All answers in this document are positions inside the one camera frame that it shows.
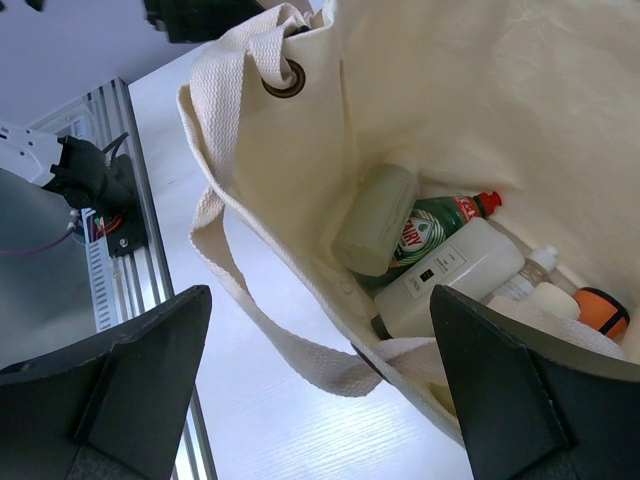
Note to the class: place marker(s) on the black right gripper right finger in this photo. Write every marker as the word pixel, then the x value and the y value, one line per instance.
pixel 532 406

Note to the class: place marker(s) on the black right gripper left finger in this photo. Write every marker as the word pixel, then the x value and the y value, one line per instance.
pixel 112 406

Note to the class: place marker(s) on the pale green lotion tube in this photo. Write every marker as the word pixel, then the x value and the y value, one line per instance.
pixel 554 300

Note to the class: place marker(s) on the clear amber soap bottle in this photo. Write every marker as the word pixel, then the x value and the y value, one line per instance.
pixel 538 266

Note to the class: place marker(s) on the white tube black cap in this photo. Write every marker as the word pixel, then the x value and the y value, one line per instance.
pixel 475 261

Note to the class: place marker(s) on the green dish soap bottle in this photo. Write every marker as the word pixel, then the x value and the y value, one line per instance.
pixel 431 222

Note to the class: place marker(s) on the pale green round bottle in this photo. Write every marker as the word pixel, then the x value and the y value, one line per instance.
pixel 371 229

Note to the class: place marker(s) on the cream canvas tote bag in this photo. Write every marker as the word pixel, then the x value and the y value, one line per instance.
pixel 538 100

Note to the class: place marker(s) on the orange bottle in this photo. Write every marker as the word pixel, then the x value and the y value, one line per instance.
pixel 601 312

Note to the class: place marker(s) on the aluminium mounting rail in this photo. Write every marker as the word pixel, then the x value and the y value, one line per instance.
pixel 62 310

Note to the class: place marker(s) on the white slotted cable duct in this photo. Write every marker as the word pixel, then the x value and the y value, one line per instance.
pixel 100 272

